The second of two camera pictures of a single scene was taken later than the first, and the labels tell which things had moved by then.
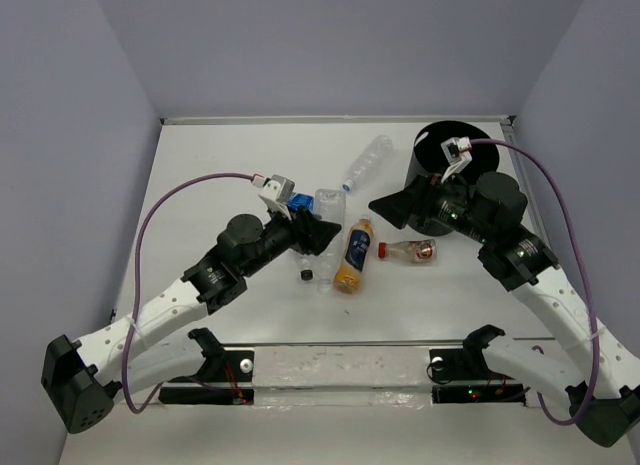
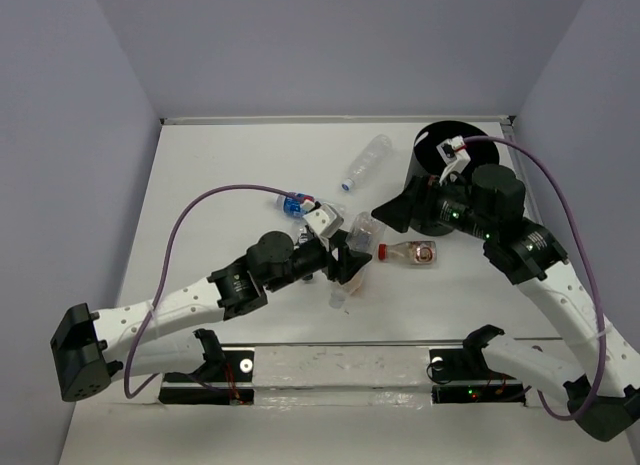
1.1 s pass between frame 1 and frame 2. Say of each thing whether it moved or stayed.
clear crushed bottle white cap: moved
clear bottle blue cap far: stayed
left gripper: moved
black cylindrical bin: stayed
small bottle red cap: stayed
